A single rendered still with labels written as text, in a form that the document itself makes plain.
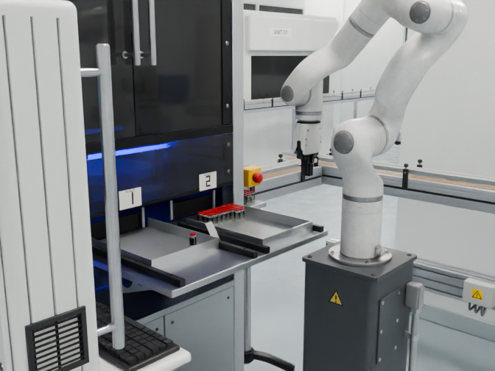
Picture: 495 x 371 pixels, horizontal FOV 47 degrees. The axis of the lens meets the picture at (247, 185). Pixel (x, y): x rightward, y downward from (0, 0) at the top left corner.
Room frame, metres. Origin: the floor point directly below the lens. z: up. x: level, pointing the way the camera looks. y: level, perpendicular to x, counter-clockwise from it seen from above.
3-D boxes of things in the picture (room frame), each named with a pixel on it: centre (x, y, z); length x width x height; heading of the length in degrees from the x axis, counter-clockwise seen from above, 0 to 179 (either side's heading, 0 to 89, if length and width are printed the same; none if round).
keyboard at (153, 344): (1.27, 0.35, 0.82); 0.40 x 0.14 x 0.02; 46
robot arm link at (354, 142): (1.63, -0.32, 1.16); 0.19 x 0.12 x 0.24; 139
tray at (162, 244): (1.68, 0.30, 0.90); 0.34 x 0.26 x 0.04; 48
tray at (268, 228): (1.87, -0.01, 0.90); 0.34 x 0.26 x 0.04; 48
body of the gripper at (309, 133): (1.79, -0.19, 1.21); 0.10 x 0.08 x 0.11; 140
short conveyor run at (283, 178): (2.51, -0.09, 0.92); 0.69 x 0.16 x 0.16; 138
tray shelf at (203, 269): (1.76, 0.14, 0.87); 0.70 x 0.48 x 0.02; 138
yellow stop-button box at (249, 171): (2.20, 0.00, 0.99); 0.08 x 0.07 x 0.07; 48
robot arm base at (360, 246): (1.66, -0.34, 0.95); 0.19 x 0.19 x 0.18
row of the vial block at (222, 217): (1.94, 0.08, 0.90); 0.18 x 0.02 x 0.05; 138
